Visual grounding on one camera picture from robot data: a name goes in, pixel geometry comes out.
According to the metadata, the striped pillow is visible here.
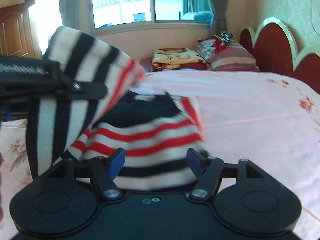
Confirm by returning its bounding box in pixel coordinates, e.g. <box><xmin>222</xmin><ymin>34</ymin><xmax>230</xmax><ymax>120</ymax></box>
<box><xmin>209</xmin><ymin>39</ymin><xmax>260</xmax><ymax>72</ymax></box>

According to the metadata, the folded yellow printed blanket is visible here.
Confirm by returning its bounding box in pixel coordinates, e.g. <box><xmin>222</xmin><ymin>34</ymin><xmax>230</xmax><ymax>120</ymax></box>
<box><xmin>150</xmin><ymin>47</ymin><xmax>210</xmax><ymax>72</ymax></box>

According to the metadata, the striped knit sweater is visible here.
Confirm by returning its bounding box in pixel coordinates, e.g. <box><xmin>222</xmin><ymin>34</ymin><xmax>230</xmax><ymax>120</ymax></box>
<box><xmin>26</xmin><ymin>26</ymin><xmax>215</xmax><ymax>190</ymax></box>

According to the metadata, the sliding glass window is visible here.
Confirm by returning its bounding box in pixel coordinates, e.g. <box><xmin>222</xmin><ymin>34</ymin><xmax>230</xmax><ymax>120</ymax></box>
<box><xmin>89</xmin><ymin>0</ymin><xmax>213</xmax><ymax>37</ymax></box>

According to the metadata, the red scalloped headboard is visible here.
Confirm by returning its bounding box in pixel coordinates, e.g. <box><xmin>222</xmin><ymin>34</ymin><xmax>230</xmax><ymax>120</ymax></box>
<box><xmin>239</xmin><ymin>17</ymin><xmax>320</xmax><ymax>94</ymax></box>

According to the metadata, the pink floral bed sheet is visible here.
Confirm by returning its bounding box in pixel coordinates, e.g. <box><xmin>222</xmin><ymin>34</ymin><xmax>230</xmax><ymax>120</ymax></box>
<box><xmin>0</xmin><ymin>70</ymin><xmax>320</xmax><ymax>240</ymax></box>

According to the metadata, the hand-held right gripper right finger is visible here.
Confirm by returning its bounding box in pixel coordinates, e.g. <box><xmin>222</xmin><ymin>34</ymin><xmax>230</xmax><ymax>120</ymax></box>
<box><xmin>187</xmin><ymin>148</ymin><xmax>265</xmax><ymax>202</ymax></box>

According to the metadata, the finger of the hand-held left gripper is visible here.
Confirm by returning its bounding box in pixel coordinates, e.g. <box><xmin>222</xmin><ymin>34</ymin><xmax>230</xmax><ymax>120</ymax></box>
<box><xmin>54</xmin><ymin>77</ymin><xmax>108</xmax><ymax>100</ymax></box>

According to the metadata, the shiny gift bow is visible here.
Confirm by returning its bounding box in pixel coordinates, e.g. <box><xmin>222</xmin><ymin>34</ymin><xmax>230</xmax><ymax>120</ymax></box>
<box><xmin>216</xmin><ymin>31</ymin><xmax>234</xmax><ymax>42</ymax></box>

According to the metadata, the brown wooden door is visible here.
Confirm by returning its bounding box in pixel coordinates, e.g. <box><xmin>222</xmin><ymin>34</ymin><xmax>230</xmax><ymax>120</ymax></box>
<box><xmin>0</xmin><ymin>4</ymin><xmax>37</xmax><ymax>58</ymax></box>

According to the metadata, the striped mattress sheet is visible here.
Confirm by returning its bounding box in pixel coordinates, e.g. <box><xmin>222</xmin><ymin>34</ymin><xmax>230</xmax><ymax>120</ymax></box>
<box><xmin>139</xmin><ymin>57</ymin><xmax>154</xmax><ymax>73</ymax></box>

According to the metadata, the red patterned cloth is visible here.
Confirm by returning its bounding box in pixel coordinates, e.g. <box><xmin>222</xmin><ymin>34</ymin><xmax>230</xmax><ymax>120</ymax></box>
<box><xmin>197</xmin><ymin>35</ymin><xmax>229</xmax><ymax>62</ymax></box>

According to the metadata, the teal quilt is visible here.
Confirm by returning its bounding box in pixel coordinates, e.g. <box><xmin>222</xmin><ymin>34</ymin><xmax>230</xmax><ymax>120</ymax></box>
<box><xmin>182</xmin><ymin>10</ymin><xmax>213</xmax><ymax>22</ymax></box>

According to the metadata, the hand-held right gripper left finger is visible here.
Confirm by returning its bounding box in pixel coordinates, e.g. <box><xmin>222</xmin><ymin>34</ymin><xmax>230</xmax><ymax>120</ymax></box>
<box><xmin>47</xmin><ymin>148</ymin><xmax>125</xmax><ymax>201</ymax></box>

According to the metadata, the grey curtain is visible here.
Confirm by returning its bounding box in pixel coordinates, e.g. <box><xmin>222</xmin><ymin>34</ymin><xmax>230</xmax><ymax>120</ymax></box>
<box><xmin>56</xmin><ymin>0</ymin><xmax>94</xmax><ymax>34</ymax></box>
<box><xmin>204</xmin><ymin>0</ymin><xmax>234</xmax><ymax>37</ymax></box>

